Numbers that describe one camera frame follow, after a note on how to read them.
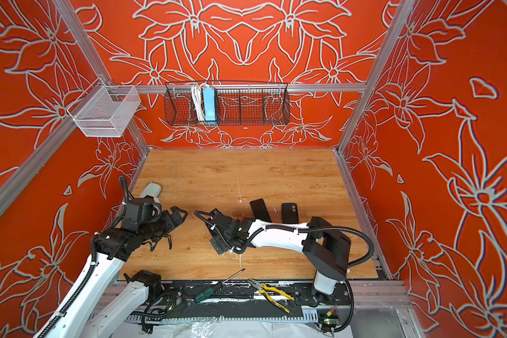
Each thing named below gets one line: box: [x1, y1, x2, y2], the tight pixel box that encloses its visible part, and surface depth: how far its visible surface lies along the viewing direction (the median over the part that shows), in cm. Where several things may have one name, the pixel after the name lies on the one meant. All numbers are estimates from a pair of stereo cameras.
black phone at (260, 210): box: [249, 198, 272, 223], surface depth 97 cm
